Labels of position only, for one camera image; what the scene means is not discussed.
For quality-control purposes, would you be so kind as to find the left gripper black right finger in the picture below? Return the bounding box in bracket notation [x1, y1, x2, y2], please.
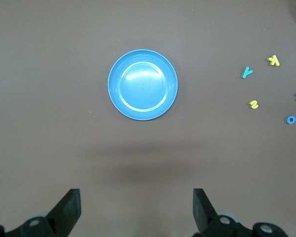
[192, 188, 288, 237]

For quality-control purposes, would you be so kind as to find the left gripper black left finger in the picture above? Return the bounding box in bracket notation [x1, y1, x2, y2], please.
[0, 188, 82, 237]

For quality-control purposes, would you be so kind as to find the teal foam letter y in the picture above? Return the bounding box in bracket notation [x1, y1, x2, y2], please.
[241, 66, 254, 79]

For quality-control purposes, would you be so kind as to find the yellow foam letter k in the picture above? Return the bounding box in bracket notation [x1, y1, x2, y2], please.
[266, 54, 281, 67]

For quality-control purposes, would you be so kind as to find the brown table cover sheet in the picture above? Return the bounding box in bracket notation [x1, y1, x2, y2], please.
[0, 0, 296, 237]

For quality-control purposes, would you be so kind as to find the blue plate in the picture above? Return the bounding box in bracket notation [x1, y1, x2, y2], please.
[108, 48, 179, 121]

